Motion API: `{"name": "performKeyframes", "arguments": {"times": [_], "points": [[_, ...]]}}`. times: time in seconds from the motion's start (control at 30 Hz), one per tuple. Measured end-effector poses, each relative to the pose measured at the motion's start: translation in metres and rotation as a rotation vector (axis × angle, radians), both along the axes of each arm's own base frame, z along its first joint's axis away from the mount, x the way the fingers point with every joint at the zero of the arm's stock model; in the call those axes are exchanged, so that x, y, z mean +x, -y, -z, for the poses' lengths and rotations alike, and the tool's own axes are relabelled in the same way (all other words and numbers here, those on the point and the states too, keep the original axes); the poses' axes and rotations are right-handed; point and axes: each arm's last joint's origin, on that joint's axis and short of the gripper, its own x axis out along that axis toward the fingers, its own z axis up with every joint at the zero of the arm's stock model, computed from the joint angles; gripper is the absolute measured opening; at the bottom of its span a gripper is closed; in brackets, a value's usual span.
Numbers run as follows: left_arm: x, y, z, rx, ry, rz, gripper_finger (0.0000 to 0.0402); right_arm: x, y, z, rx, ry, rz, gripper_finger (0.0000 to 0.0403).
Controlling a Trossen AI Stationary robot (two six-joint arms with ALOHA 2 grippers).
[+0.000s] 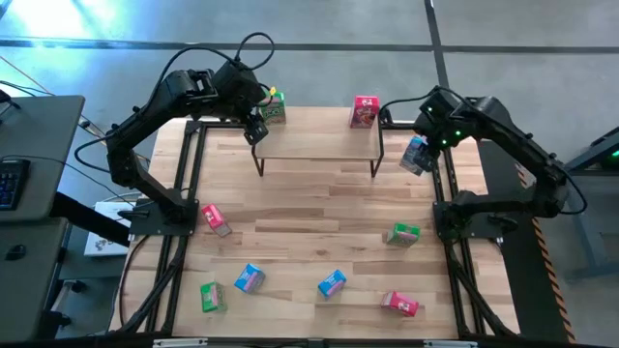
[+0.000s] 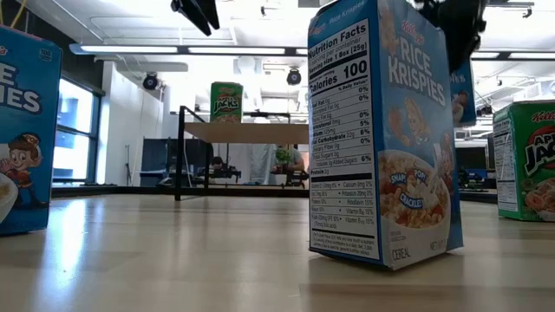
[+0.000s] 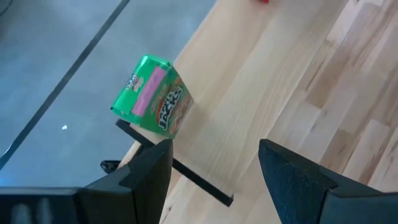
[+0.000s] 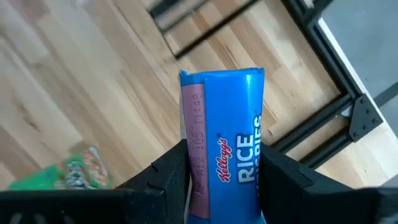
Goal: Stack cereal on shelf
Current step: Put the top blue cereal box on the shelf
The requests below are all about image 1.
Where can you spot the black keyboard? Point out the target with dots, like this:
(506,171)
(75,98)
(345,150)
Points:
(12,186)

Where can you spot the black desk support beam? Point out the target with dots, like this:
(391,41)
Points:
(87,217)

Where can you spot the yellow tag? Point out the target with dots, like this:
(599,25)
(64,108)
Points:
(273,91)

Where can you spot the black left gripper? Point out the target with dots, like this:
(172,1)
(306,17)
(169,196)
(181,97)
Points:
(239,89)

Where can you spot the black computer mouse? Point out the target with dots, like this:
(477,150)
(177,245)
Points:
(16,252)

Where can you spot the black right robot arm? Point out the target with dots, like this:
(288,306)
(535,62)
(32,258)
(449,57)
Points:
(522,145)

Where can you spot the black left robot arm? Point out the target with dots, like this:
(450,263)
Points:
(145,113)

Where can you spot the wooden shelf black legs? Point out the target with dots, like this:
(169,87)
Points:
(314,140)

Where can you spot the black mat hazard stripe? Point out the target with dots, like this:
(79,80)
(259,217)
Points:
(527,290)

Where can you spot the red Froot Loops cereal box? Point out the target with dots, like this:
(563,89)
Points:
(399,303)
(213,216)
(364,113)

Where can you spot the silver metal bracket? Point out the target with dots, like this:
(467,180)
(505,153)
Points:
(450,344)
(179,342)

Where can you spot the green Apple Jacks cereal box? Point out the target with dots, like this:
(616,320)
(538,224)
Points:
(210,297)
(273,113)
(403,234)

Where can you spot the neighbouring robot station frame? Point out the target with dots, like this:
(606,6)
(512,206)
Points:
(592,150)

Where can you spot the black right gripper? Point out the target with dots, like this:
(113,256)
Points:
(442,123)

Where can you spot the blue Rice Krispies cereal box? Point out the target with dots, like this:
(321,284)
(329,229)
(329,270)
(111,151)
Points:
(410,154)
(331,282)
(247,278)

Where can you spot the grey desk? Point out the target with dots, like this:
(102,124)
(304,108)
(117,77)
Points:
(38,140)
(29,290)

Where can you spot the white cardboard box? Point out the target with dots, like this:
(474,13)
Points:
(104,241)

